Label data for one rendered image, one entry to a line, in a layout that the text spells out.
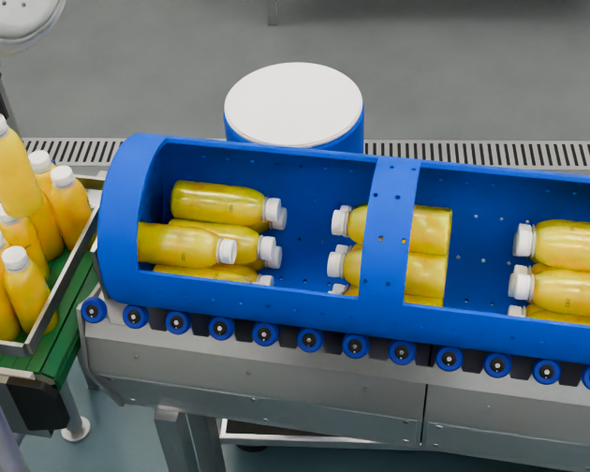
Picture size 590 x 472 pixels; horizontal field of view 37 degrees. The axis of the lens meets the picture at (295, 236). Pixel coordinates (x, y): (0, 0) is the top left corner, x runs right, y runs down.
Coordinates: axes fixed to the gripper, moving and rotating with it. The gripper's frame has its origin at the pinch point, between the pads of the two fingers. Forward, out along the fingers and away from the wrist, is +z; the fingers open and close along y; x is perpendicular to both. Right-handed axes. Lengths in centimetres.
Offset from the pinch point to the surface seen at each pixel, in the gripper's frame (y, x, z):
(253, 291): -11.1, -41.9, 21.0
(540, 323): -11, -84, 20
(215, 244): -2.8, -33.9, 20.8
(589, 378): -8, -93, 35
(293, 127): 37, -38, 29
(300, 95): 48, -37, 29
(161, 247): -4.9, -25.6, 20.7
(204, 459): 7, -19, 108
